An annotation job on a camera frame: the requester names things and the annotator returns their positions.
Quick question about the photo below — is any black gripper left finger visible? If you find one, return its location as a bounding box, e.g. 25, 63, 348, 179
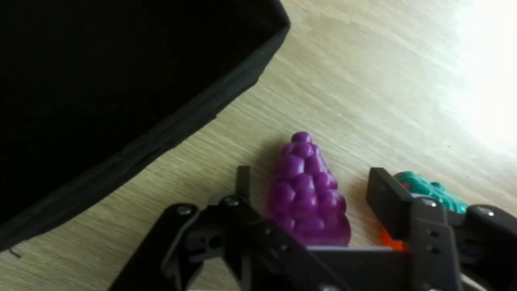
107, 163, 352, 291

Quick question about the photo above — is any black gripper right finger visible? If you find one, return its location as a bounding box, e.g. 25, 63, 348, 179
367, 166, 517, 291

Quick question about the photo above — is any purple grape toy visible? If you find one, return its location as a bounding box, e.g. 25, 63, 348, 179
265, 129, 352, 249

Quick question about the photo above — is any black fabric box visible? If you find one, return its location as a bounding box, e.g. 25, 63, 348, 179
0, 0, 293, 254

